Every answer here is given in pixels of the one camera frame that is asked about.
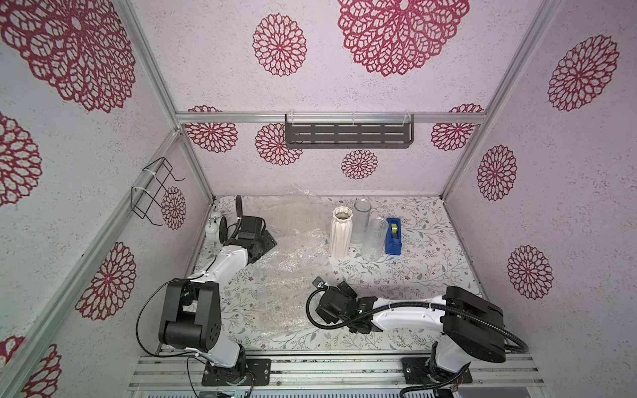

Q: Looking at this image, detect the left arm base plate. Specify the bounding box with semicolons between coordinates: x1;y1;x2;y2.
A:
202;358;272;387

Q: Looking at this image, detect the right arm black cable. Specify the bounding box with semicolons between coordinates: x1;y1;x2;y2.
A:
304;283;529;398

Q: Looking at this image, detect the back clear glass vase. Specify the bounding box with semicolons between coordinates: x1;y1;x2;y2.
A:
352;199;373;245

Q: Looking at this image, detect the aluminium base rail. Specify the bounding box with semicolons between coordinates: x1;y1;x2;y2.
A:
125;352;545;396

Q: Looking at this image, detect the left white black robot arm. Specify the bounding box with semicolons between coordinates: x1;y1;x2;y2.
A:
159;216;276;374

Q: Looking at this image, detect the clear glass vase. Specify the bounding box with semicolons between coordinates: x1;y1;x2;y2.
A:
361;217;388;262
352;199;373;245

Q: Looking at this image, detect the black wire wall basket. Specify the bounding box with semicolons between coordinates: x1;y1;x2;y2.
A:
129;157;185;227

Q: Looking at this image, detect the white ribbed ceramic vase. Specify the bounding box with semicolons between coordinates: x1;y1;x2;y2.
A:
329;206;353;260

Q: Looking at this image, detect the grey slotted wall shelf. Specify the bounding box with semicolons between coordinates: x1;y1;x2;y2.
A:
284;114;415;149

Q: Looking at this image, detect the front clear glass vase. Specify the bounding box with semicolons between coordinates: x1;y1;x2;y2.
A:
361;217;388;262

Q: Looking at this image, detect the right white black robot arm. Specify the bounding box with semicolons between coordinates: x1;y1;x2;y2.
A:
305;282;506;373

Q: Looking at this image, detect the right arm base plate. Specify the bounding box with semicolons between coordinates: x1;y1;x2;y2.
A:
401;357;456;386

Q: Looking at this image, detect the blue tape dispenser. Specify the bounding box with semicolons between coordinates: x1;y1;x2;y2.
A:
385;217;402;255

